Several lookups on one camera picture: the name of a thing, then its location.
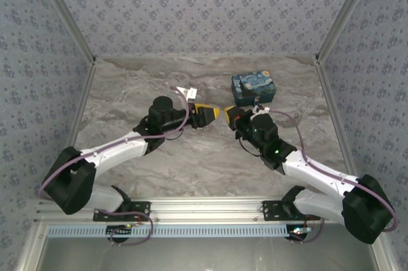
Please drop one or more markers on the small metal padlock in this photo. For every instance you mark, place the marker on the small metal padlock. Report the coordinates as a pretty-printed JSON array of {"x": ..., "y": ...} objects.
[{"x": 256, "y": 102}]

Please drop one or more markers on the starry night painted tin box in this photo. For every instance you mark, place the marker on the starry night painted tin box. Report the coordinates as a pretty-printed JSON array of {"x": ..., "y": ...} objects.
[{"x": 252, "y": 84}]

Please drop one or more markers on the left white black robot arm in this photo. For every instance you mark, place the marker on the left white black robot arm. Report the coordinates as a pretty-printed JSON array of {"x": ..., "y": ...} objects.
[{"x": 111, "y": 153}]

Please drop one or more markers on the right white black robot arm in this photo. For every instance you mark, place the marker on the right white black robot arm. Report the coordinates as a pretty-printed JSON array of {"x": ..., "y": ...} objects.
[{"x": 315, "y": 169}]

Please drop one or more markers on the right small controller board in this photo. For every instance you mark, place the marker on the right small controller board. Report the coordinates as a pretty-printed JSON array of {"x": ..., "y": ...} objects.
[{"x": 298, "y": 231}]

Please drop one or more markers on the small controller board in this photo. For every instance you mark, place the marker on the small controller board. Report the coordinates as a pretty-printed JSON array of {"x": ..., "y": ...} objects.
[
  {"x": 119, "y": 230},
  {"x": 298, "y": 231}
]

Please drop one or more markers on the left small controller board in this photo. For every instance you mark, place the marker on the left small controller board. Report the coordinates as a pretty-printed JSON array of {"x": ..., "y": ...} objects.
[{"x": 119, "y": 230}]

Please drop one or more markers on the grey metal sheet panel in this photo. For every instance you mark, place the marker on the grey metal sheet panel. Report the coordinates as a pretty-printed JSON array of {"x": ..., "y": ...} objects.
[{"x": 204, "y": 255}]

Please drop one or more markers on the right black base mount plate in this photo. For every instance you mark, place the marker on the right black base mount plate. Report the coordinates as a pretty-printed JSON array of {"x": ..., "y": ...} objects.
[{"x": 272, "y": 210}]

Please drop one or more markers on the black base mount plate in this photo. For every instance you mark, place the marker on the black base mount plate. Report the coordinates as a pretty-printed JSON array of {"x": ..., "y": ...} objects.
[
  {"x": 272, "y": 210},
  {"x": 140, "y": 208}
]

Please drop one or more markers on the right aluminium table edge rail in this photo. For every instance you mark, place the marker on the right aluminium table edge rail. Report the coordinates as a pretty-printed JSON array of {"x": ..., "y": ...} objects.
[{"x": 334, "y": 111}]

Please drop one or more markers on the aluminium table edge rail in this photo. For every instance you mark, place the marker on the aluminium table edge rail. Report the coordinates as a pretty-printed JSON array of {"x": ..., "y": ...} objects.
[
  {"x": 81, "y": 114},
  {"x": 334, "y": 111}
]

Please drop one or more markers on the left aluminium table edge rail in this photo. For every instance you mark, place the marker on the left aluminium table edge rail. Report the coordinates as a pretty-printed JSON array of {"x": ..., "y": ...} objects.
[{"x": 81, "y": 114}]

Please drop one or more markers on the aluminium mounting rail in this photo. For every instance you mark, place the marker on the aluminium mounting rail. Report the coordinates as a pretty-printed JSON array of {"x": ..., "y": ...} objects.
[{"x": 204, "y": 208}]

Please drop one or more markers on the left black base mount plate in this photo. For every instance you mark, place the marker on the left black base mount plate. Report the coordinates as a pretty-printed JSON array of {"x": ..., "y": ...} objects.
[{"x": 140, "y": 208}]

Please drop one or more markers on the left aluminium frame post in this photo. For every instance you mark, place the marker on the left aluminium frame post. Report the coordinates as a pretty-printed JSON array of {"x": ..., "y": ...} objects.
[{"x": 65, "y": 14}]

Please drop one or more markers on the aluminium frame post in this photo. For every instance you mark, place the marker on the aluminium frame post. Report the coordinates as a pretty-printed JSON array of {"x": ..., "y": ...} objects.
[
  {"x": 345, "y": 11},
  {"x": 65, "y": 14}
]

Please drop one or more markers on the right aluminium frame post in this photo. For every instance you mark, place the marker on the right aluminium frame post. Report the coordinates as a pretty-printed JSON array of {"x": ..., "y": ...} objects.
[{"x": 345, "y": 11}]

